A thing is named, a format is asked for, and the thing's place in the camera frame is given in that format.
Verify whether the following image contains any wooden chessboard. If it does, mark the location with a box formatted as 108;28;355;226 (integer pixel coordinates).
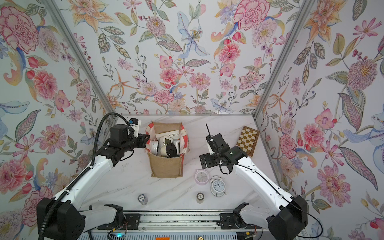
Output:
237;126;260;157

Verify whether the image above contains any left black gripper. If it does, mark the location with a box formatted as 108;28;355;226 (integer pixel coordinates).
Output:
121;133;152;153

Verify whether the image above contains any burlap canvas bag red trim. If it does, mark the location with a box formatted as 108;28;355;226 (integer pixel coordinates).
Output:
146;122;189;178

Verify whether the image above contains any small beige cylinder clock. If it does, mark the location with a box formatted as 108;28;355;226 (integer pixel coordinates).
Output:
196;192;205;204

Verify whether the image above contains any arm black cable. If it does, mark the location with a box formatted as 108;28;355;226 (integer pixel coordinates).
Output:
38;112;130;240
205;122;324;240

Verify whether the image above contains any long white digital clock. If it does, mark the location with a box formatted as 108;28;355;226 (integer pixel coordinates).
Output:
158;136;173;147

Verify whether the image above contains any white twin-bell alarm clock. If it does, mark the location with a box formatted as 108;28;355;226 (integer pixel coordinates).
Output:
210;176;226;198

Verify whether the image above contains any small white digital clock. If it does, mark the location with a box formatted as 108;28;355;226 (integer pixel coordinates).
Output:
173;139;181;155

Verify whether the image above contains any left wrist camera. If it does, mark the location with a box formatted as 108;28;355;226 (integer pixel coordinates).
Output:
129;118;142;138

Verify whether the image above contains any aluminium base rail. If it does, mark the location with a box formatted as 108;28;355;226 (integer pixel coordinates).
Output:
80;209;307;240

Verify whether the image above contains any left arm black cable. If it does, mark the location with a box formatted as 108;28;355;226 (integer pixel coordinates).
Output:
38;112;130;240

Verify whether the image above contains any blue twin-bell clock front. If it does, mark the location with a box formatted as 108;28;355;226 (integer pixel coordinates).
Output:
160;144;179;158

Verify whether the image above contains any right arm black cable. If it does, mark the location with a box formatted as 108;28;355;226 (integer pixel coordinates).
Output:
205;122;324;240

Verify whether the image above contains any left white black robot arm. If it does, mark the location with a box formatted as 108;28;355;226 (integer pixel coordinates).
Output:
37;122;150;240

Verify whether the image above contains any small grey mini clock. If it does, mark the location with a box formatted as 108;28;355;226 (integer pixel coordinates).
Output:
138;194;148;205

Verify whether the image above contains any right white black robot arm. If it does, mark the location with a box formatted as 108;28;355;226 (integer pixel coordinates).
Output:
199;134;308;240

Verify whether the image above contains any white round alarm clock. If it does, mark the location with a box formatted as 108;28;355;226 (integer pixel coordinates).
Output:
150;141;159;156

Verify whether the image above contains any pink round alarm clock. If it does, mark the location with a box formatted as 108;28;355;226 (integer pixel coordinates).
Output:
195;170;210;186

